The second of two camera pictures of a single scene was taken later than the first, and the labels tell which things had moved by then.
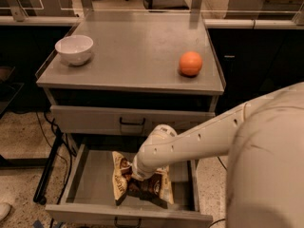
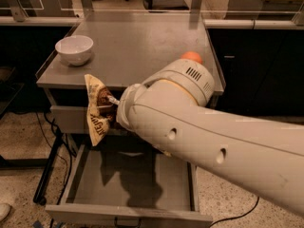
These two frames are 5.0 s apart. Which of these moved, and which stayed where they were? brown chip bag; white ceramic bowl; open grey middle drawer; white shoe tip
Moved: brown chip bag
Stayed: white ceramic bowl; white shoe tip; open grey middle drawer
